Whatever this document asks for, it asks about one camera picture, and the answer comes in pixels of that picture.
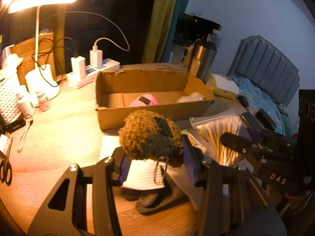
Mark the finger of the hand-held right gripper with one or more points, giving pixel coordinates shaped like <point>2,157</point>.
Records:
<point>256,135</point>
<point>233,141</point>

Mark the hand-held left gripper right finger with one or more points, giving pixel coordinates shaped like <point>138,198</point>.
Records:
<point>190,162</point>

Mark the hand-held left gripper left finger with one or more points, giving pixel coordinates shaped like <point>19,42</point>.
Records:
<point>125,169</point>

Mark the brown curly plush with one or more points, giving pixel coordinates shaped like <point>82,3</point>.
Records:
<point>147,137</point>

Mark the cardboard box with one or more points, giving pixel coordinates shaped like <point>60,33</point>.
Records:
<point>137,118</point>

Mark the pink soft pouch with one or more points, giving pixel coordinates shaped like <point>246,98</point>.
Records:
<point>145,100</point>

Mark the bag of cotton swabs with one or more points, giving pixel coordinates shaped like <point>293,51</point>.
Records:
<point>221,132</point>

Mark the black phone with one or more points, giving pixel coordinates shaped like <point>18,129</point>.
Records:
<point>265,119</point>
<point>249,120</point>

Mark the white paper sheet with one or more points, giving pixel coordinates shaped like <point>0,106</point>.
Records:
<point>109,147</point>

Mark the light blue blanket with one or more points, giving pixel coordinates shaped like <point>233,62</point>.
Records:
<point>265,100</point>

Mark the black key fob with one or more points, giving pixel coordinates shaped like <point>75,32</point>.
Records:
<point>243,101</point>

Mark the yellow packet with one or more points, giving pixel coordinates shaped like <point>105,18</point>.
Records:
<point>224,94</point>

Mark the white tissue pack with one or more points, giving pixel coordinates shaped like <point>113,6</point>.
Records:
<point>226,83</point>

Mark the white crumpled cloth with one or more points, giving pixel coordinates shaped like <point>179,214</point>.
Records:
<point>192,97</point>

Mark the grey padded headboard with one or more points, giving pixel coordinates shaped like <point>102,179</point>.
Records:
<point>268,66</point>

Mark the steel thermos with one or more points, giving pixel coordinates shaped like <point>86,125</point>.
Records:
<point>203,59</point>

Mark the white power strip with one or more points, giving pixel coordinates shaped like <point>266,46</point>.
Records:
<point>108,66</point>

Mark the white computer desk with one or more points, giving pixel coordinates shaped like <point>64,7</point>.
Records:
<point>179,51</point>

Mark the clear water bottle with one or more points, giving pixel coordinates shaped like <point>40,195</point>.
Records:
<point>214,35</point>

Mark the white pill bottle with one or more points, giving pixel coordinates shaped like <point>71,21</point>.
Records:
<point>25,104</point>

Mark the small black device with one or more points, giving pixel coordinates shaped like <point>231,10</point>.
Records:
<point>14,125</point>

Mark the black monitor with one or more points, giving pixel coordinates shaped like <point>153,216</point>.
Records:
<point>201,27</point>

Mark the black scissors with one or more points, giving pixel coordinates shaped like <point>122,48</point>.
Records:
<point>6,169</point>

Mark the white plastic basket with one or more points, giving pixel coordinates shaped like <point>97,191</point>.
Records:
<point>8,98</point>

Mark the teal curtain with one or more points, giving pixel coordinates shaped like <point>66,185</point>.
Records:
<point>177,17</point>

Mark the yellow curtain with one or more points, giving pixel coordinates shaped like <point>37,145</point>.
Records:
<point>160,22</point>

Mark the brown paper bag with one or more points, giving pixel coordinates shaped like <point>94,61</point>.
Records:
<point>25,51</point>

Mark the dark glass window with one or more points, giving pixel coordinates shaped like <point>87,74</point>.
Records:
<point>110,5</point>

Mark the white desk lamp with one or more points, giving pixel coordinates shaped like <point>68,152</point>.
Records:
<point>44,0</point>

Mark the wall socket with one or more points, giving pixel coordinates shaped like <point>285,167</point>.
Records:
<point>200,12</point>

